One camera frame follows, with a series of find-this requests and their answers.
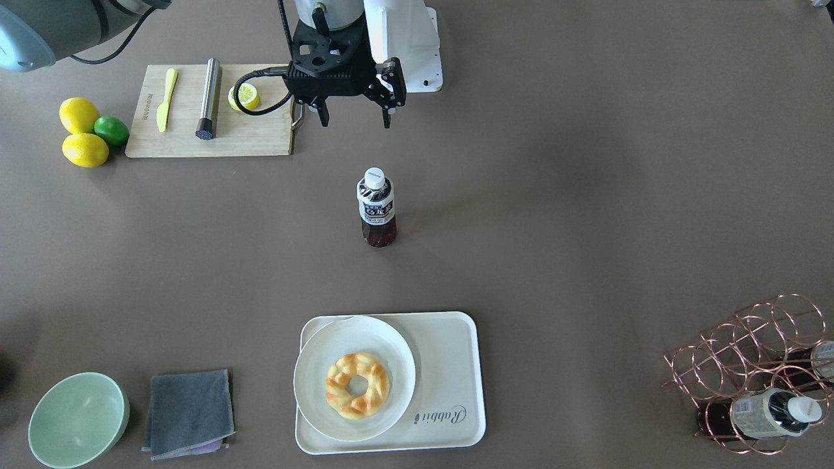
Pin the yellow plastic knife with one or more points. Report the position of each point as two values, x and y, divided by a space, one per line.
162 113

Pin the green lime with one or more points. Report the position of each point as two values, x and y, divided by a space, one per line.
111 130

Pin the green ceramic bowl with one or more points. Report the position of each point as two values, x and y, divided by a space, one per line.
77 420

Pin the yellow lemon upper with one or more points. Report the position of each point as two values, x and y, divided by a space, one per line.
78 115

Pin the tea bottle white cap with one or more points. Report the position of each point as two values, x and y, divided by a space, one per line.
375 195

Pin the white round plate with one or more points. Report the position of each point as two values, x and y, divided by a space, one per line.
325 347

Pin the grey folded cloth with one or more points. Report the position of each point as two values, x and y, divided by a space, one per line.
189 414

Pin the tea bottle in rack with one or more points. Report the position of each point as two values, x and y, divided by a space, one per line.
773 413

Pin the copper wire bottle rack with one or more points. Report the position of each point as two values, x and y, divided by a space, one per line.
763 345

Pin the yellow lemon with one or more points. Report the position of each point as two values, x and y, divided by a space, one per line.
85 150
78 115

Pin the cream serving tray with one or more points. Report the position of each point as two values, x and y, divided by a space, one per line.
446 410

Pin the half lemon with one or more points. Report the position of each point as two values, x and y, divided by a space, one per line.
247 96

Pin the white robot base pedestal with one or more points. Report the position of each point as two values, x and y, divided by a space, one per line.
407 30

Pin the yellow lemon lower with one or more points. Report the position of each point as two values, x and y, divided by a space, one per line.
85 150

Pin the braided ring bread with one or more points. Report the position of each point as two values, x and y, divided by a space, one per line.
340 374

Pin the wooden cutting board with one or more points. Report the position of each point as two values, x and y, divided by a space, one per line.
237 134

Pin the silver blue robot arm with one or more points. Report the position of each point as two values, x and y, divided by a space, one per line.
36 34

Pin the steel muddler black tip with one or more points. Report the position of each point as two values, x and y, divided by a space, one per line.
206 125

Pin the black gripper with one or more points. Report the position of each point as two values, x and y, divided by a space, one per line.
391 79

